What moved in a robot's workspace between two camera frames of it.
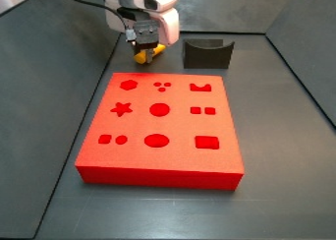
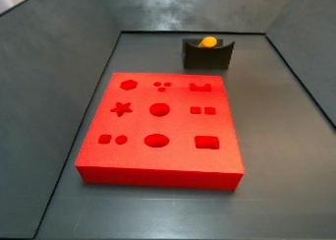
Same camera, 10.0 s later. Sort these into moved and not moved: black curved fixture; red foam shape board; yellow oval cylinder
Moved: yellow oval cylinder
Not moved: black curved fixture; red foam shape board
